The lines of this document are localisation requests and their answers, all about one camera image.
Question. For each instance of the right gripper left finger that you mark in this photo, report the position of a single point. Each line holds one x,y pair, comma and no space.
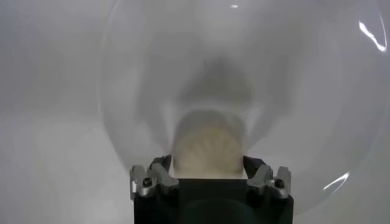
146,182

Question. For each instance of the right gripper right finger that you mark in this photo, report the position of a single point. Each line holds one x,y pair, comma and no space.
268,179

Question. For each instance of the white steamed baozi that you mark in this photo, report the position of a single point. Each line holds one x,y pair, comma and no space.
210,149

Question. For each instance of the white round plate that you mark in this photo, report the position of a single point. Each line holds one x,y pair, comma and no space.
304,121

